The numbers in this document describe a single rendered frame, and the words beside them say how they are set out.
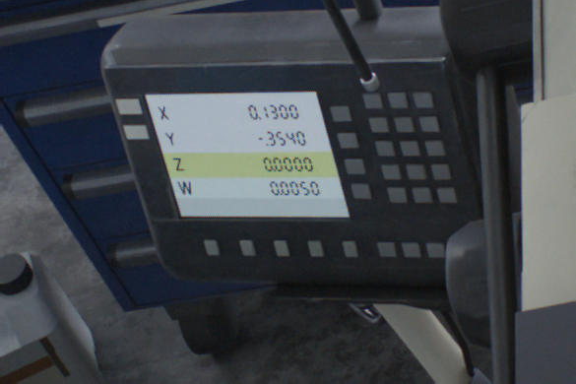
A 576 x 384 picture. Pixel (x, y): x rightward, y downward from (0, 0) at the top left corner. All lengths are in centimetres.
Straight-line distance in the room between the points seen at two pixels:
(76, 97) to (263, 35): 117
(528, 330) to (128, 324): 279
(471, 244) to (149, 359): 246
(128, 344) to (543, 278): 274
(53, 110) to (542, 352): 228
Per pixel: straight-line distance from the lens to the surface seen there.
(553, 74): 131
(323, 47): 221
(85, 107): 339
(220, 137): 228
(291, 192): 228
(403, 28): 219
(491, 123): 140
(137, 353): 391
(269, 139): 226
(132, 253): 360
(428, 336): 245
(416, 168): 221
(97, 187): 350
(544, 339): 117
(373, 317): 247
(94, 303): 400
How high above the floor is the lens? 276
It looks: 43 degrees down
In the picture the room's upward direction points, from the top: 29 degrees counter-clockwise
